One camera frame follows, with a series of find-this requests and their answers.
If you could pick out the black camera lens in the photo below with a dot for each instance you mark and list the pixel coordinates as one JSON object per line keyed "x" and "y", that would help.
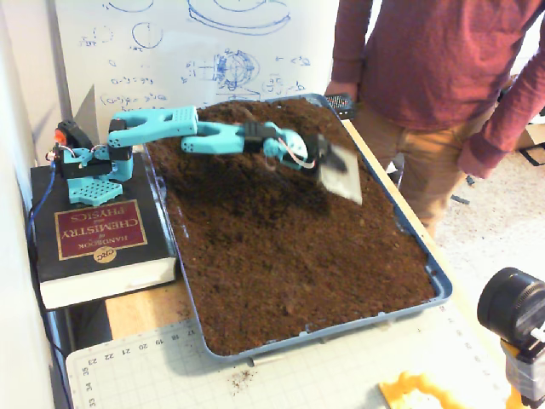
{"x": 508, "y": 302}

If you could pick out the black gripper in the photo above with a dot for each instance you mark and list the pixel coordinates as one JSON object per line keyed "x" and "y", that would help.
{"x": 324, "y": 152}

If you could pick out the cardboard box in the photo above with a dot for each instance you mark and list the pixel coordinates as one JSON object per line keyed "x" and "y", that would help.
{"x": 530, "y": 136}

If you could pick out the person's left forearm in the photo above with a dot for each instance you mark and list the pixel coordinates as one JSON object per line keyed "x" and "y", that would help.
{"x": 511, "y": 115}

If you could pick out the small black floor item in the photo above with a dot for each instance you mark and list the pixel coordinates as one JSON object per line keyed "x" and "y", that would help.
{"x": 460, "y": 199}
{"x": 470, "y": 180}

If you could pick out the black device with lights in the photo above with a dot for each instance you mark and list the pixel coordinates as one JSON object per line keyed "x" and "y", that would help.
{"x": 344, "y": 106}

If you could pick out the grey yellow camera stand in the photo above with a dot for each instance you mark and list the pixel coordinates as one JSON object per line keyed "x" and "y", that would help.
{"x": 523, "y": 375}

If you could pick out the green cutting mat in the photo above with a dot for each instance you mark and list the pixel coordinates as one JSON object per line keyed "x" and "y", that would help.
{"x": 298, "y": 383}

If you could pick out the person's right hand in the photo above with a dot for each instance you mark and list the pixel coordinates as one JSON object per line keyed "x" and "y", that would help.
{"x": 340, "y": 88}

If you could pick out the blue plastic tray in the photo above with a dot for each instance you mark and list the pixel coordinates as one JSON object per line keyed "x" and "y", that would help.
{"x": 443, "y": 285}

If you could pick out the brown soil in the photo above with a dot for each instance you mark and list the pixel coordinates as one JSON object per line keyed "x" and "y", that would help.
{"x": 298, "y": 264}

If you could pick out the whiteboard with blue sketches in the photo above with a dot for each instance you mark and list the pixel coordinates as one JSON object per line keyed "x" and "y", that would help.
{"x": 191, "y": 42}

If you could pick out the black chemistry handbook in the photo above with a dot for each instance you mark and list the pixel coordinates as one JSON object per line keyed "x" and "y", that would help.
{"x": 102, "y": 238}

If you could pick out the person's left hand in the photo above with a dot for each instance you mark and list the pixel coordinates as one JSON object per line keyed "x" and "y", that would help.
{"x": 474, "y": 162}

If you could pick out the person's right forearm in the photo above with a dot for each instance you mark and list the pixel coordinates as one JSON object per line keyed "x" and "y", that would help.
{"x": 347, "y": 42}

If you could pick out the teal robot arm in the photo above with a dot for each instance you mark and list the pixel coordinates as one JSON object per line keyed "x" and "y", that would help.
{"x": 170, "y": 128}

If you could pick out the person in red shirt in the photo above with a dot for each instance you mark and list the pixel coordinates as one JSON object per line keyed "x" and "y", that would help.
{"x": 434, "y": 64}

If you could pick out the yellow plastic part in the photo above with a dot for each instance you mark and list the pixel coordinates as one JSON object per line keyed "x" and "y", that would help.
{"x": 409, "y": 389}

